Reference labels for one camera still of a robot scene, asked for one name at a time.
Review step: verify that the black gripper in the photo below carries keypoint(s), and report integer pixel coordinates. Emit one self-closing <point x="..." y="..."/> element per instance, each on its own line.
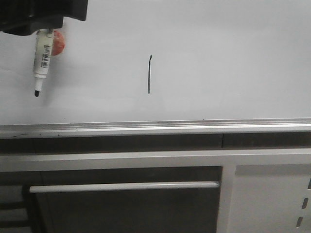
<point x="24" y="17"/>

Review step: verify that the white whiteboard marker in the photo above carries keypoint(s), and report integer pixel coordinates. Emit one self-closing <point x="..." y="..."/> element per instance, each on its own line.
<point x="43" y="52"/>

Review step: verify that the red round magnet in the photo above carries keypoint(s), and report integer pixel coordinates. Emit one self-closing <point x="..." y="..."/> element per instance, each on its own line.
<point x="58" y="43"/>

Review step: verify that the large whiteboard with aluminium frame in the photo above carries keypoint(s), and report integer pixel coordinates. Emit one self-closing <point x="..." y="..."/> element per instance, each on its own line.
<point x="165" y="66"/>

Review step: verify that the dark chair with white rail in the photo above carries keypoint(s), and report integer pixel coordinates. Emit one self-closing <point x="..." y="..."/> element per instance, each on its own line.
<point x="164" y="207"/>

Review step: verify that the white metal desk frame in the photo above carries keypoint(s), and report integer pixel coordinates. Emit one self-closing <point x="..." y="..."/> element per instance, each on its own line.
<point x="262" y="191"/>

